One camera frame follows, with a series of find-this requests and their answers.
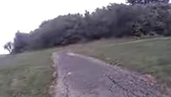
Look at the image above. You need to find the dense dark green wood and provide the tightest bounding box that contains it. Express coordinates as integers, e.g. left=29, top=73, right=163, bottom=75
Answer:
left=4, top=0, right=171, bottom=66

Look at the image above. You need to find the small pale tree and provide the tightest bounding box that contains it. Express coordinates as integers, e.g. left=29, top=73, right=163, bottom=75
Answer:
left=2, top=40, right=15, bottom=56

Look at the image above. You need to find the cracked grey asphalt path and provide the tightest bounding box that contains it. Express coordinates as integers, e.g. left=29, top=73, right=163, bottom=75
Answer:
left=37, top=31, right=171, bottom=97

